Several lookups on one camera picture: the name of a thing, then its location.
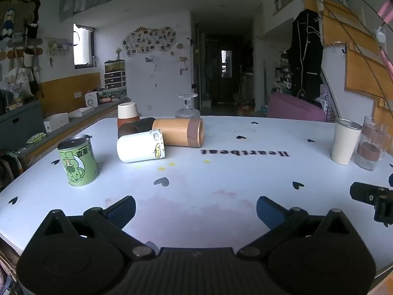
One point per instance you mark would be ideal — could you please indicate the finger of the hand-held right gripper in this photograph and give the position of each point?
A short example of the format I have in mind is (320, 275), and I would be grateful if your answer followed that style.
(363, 192)
(383, 210)

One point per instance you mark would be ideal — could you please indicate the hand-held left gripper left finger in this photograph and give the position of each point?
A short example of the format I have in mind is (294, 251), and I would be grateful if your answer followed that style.
(122, 210)

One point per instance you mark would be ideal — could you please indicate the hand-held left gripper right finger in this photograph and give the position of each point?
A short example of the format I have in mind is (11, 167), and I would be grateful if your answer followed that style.
(270, 212)

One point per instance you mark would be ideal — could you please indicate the glass cup with brown sleeve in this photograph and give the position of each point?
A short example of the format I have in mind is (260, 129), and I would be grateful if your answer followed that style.
(371, 150)

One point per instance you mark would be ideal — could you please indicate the white cartoon print cup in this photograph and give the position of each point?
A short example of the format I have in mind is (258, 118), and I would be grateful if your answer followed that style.
(138, 147)

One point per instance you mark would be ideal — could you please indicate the dark brown cup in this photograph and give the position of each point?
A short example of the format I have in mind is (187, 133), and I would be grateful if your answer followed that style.
(133, 127)

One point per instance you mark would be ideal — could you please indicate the tan cup with brown band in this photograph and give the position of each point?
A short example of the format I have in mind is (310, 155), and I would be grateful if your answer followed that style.
(178, 132)

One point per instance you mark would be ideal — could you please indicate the white and brown cup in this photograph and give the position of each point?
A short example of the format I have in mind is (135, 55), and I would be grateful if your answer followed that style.
(128, 112)

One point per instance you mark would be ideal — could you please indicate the white tumbler with metal rim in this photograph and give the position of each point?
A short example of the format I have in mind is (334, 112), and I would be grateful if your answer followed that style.
(344, 144)

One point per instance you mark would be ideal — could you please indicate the green printed can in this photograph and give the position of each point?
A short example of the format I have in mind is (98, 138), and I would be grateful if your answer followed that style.
(78, 163)

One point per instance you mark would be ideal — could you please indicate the flat white box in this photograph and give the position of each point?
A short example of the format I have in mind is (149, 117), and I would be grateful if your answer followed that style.
(81, 112)

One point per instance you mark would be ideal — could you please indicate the pink sofa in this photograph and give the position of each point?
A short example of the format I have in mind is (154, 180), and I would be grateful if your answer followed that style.
(291, 107)

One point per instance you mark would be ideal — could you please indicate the white cardboard box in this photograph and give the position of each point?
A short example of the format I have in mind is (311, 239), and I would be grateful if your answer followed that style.
(56, 123)

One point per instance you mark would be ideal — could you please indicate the green patterned pouch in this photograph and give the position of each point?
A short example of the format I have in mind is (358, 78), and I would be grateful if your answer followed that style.
(36, 137)

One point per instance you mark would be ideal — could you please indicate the small white appliance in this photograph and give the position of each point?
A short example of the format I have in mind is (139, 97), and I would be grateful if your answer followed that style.
(91, 99)

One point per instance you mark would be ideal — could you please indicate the clear glass goblet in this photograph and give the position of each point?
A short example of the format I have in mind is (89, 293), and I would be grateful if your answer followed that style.
(187, 110)

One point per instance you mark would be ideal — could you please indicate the wooden staircase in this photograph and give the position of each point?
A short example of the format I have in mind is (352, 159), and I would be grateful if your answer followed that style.
(362, 64)

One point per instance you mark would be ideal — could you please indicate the white drawer unit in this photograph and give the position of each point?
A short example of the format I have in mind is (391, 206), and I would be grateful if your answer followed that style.
(115, 80)

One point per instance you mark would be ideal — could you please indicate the pink rod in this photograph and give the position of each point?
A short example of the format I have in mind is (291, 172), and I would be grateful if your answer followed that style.
(387, 61)

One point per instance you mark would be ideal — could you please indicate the grey cabinet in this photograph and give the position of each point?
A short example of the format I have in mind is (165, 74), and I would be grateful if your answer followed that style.
(18, 126)

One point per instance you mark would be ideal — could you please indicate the fish tank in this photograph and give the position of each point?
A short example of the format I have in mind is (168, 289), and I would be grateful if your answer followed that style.
(114, 65)

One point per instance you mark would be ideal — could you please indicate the black hanging coat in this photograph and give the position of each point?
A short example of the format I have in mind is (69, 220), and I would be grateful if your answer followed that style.
(307, 58)

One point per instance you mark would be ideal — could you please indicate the vase with dried flowers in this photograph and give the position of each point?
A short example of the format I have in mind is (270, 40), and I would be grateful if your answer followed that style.
(118, 53)

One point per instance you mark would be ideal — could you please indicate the window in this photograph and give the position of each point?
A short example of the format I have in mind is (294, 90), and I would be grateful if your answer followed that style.
(82, 46)

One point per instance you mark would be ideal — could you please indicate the cloud-shaped photo collage board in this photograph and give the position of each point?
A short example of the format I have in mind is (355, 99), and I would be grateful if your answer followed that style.
(150, 40)

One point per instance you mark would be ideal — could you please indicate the white security camera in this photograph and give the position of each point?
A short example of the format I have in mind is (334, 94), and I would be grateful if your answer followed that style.
(380, 35)

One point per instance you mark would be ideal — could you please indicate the bear-shaped wall organizer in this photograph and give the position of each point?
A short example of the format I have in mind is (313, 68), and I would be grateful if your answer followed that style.
(15, 15)

